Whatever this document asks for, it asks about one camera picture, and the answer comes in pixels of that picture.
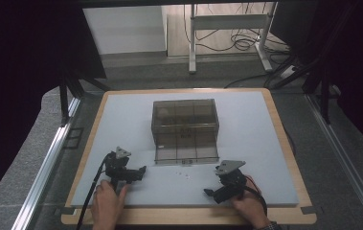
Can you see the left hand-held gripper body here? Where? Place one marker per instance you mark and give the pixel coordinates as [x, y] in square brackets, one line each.
[117, 167]

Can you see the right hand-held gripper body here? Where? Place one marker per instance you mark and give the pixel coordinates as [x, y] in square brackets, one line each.
[231, 183]

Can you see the person's right hand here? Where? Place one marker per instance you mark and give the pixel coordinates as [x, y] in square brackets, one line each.
[249, 204]

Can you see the person's left hand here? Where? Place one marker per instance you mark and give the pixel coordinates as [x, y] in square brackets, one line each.
[106, 204]

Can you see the white table mat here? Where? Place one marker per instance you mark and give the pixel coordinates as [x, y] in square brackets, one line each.
[252, 143]

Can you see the smoky clear compartment box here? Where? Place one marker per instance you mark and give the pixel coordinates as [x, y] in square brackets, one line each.
[185, 127]

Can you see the black tripod stand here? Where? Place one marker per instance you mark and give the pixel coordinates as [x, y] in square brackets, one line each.
[70, 87]

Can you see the white power strip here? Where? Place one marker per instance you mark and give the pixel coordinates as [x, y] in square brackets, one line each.
[288, 72]

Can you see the black metal stand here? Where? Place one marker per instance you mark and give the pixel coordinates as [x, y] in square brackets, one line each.
[324, 92]

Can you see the white cabinet panel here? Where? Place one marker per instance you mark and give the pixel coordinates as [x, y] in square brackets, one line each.
[124, 30]

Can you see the dark curtain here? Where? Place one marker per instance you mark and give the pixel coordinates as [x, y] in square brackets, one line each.
[19, 64]
[358, 64]

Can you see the aluminium rail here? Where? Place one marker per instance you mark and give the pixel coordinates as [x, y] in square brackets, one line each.
[345, 159]
[46, 166]

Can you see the white desk frame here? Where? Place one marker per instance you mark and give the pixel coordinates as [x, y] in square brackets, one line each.
[230, 21]

